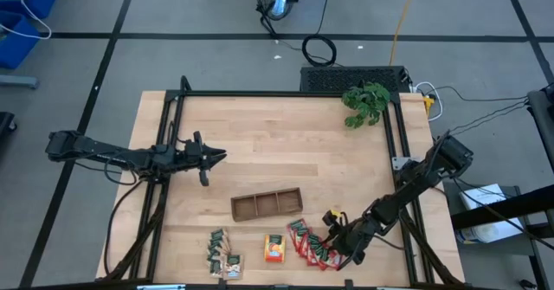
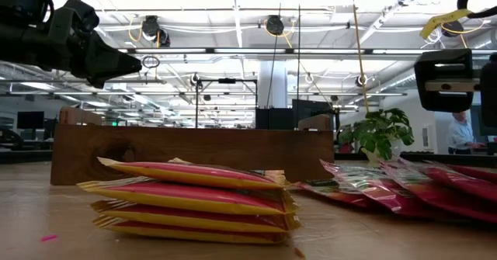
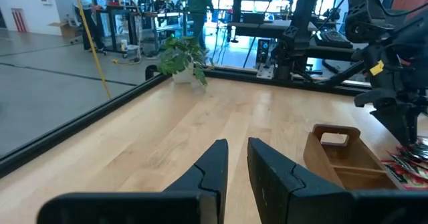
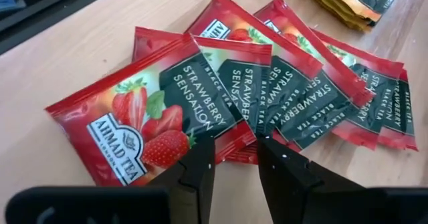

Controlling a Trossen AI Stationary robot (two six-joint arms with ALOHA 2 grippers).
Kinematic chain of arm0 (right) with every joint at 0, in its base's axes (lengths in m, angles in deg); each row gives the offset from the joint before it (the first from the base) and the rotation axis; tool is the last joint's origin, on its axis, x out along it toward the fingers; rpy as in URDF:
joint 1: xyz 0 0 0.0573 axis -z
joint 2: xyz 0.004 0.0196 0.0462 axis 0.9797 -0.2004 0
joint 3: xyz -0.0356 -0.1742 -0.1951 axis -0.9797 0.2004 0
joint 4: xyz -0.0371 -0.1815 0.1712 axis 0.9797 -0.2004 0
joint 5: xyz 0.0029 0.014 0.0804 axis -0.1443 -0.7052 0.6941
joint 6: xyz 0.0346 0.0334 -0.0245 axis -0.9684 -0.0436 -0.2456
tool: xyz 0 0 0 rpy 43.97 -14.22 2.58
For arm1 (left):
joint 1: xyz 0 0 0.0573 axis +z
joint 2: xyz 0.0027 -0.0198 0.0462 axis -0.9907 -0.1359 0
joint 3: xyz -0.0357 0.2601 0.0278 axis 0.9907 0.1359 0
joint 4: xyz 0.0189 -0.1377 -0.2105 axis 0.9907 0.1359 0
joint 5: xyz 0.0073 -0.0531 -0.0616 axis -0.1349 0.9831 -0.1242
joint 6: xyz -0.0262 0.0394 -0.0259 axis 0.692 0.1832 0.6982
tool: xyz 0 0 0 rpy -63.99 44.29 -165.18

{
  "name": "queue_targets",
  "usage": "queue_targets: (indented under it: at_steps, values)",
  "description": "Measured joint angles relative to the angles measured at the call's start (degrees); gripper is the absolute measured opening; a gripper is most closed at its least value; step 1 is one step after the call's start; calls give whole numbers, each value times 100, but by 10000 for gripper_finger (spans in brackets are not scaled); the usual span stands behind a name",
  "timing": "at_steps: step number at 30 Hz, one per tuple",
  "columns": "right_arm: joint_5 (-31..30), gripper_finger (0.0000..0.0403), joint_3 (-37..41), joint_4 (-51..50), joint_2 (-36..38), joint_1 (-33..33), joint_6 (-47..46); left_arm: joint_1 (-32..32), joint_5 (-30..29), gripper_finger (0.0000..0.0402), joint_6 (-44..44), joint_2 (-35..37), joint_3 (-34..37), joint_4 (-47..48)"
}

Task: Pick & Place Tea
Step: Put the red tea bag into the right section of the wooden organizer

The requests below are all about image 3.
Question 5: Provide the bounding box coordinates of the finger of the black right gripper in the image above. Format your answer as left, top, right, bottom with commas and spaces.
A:
401, 106, 423, 146
370, 107, 407, 145

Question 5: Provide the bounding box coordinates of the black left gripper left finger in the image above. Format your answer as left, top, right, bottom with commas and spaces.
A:
36, 138, 229, 224

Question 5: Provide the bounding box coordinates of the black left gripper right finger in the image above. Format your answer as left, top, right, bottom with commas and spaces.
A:
247, 136, 428, 224

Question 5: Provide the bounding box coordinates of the red strawberry tea packet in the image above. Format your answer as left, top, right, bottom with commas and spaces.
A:
396, 137, 428, 161
387, 152, 428, 181
381, 159, 428, 191

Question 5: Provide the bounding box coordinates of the wooden three-slot tea box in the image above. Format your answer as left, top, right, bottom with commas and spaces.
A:
303, 123, 401, 191

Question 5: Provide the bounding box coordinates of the black keyboard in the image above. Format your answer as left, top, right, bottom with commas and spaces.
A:
314, 29, 354, 49

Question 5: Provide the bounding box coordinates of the green potted plant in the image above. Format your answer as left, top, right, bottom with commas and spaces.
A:
156, 35, 215, 87

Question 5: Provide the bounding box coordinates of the black tower with blue light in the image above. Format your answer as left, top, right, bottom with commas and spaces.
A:
255, 38, 272, 67

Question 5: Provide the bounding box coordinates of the dark office desk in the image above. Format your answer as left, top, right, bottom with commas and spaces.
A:
227, 19, 318, 39

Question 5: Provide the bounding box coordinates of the black standing desk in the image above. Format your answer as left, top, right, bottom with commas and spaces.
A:
95, 5, 143, 55

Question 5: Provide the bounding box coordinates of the cardboard box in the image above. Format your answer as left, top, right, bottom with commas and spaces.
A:
47, 21, 82, 40

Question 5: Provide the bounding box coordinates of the yellow cable label tag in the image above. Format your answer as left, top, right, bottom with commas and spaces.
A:
368, 60, 385, 77

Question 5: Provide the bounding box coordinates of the silver angle bracket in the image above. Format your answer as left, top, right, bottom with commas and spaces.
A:
255, 62, 276, 80

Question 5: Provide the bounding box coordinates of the yellow hanging cord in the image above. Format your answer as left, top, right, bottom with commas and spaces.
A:
71, 0, 113, 100

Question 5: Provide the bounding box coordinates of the red striped wall sign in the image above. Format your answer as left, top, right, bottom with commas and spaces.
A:
11, 8, 28, 33

